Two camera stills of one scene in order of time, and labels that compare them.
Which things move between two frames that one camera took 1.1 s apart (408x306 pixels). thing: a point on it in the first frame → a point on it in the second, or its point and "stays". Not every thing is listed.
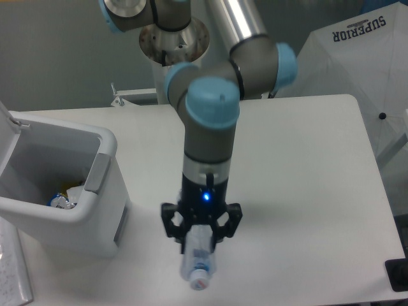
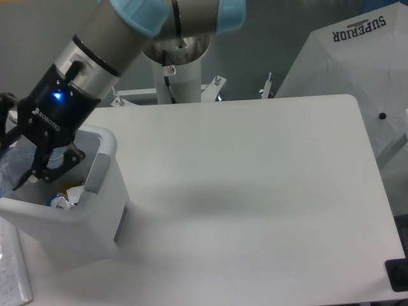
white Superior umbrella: [364, 56] stays
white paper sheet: [14, 289] stays
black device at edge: [397, 271] stays
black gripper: [201, 203] → [58, 103]
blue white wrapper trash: [60, 201] stays
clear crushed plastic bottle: [197, 261] → [17, 162]
